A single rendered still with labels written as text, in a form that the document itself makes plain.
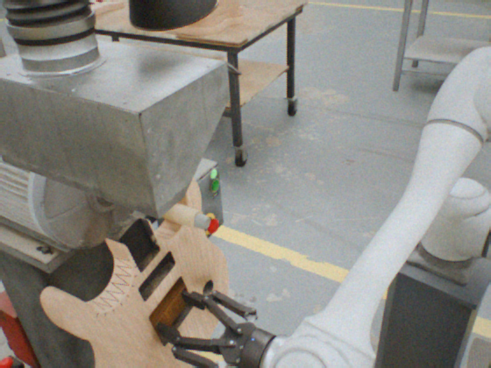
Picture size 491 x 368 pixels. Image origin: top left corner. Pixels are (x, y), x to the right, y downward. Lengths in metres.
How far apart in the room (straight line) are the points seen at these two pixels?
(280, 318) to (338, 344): 1.66
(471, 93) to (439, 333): 0.92
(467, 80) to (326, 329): 0.51
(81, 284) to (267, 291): 1.33
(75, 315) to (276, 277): 1.79
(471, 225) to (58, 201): 1.05
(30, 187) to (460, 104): 0.74
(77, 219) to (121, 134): 0.38
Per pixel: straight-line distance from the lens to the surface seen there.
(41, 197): 0.85
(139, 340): 0.88
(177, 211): 0.80
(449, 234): 1.45
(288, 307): 2.31
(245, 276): 2.46
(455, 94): 0.90
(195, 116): 0.59
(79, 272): 1.19
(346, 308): 0.64
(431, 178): 0.84
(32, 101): 0.65
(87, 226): 0.92
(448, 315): 1.57
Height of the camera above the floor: 1.73
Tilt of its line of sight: 34 degrees down
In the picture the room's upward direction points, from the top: 3 degrees counter-clockwise
